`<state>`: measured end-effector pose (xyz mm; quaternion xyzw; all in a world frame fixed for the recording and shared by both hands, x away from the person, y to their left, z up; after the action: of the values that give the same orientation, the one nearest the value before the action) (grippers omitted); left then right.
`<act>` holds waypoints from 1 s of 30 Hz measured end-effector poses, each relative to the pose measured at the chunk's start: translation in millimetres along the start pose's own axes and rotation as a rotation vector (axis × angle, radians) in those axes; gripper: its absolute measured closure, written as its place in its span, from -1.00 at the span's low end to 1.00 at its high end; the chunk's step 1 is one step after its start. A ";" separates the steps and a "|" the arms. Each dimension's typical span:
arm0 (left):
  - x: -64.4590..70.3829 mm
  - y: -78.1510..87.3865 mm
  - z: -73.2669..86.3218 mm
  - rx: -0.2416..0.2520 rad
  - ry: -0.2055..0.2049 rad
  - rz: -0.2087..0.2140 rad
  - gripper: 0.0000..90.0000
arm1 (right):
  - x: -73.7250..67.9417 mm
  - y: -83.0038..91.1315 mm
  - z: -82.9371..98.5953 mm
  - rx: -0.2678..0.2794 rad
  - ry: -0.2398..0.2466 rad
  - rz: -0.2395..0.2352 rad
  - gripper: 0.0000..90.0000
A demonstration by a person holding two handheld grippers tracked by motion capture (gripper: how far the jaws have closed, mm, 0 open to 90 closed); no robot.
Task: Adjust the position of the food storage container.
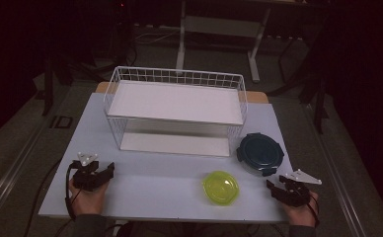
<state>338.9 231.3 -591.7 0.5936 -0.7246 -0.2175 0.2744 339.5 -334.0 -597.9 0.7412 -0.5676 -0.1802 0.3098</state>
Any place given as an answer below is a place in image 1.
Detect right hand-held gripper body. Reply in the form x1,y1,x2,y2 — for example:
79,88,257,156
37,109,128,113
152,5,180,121
279,168,323,208

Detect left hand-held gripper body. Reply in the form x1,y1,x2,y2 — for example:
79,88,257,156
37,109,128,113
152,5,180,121
68,151,103,193

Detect yellow-green plastic bowl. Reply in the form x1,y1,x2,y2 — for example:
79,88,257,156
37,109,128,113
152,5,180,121
201,170,241,207

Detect white wire rack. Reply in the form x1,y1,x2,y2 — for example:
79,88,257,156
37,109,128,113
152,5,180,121
102,65,249,158

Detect person's right hand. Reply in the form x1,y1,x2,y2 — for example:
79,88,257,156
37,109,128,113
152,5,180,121
281,191,320,229

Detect dark blue container lid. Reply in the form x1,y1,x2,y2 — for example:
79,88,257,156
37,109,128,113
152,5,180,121
235,131,285,178

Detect black floor socket box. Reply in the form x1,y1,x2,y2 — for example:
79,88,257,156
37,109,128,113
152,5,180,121
48,115,74,130

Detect dark metal stand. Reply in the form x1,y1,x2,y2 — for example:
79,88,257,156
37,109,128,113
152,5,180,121
268,19,331,135

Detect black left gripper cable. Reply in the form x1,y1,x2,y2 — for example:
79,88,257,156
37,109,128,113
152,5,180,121
64,161,82,221

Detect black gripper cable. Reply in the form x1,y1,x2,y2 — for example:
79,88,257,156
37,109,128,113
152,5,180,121
306,194,321,229
64,161,82,221

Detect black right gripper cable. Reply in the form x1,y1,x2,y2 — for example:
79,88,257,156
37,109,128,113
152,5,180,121
306,194,321,229

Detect white floor cable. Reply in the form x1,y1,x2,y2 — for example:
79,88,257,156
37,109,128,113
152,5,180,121
133,30,182,46

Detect white metal desk frame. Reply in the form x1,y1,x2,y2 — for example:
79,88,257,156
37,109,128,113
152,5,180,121
175,0,312,84

